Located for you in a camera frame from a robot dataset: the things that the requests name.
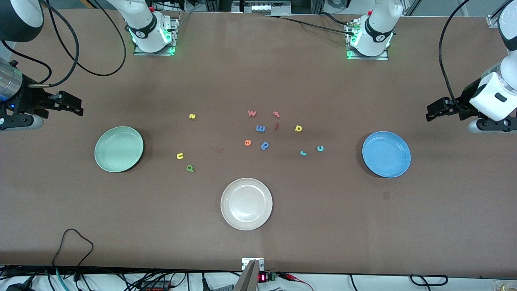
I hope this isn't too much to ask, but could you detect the blue plate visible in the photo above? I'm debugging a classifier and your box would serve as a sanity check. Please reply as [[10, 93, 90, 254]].
[[362, 131, 412, 178]]

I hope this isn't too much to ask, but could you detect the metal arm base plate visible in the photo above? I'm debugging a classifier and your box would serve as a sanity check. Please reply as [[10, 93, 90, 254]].
[[133, 16, 179, 56], [346, 18, 389, 61]]

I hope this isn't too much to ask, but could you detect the green plate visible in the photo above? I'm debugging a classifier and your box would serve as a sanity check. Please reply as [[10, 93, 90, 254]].
[[94, 126, 144, 173]]

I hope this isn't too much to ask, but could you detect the thin black cable loop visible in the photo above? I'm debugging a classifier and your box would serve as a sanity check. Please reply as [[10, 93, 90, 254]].
[[52, 228, 95, 282]]

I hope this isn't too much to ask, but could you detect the aluminium frame with connector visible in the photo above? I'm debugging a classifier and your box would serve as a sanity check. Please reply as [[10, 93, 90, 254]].
[[232, 0, 292, 15]]

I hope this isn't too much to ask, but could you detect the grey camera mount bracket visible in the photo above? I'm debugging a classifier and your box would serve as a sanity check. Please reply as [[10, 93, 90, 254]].
[[233, 257, 265, 291]]

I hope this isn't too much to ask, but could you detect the white plate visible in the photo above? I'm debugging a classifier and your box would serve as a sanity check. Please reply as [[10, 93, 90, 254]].
[[221, 178, 273, 231]]

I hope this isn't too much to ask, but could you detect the red wire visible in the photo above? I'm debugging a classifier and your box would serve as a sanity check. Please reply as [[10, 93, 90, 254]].
[[279, 272, 315, 291]]

